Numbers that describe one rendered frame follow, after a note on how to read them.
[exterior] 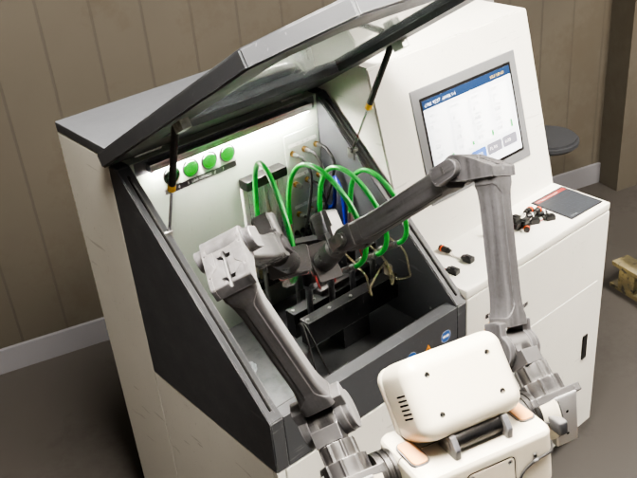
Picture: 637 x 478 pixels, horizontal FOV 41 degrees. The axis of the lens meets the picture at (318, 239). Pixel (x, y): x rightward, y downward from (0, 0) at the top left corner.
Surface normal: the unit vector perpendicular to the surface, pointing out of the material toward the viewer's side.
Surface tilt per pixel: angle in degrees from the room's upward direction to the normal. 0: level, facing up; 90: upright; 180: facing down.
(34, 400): 0
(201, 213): 90
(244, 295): 90
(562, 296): 90
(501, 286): 70
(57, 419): 0
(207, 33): 90
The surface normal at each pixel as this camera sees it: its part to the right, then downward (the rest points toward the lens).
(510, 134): 0.62, 0.11
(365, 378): 0.65, 0.33
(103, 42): 0.43, 0.42
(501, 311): -0.71, -0.15
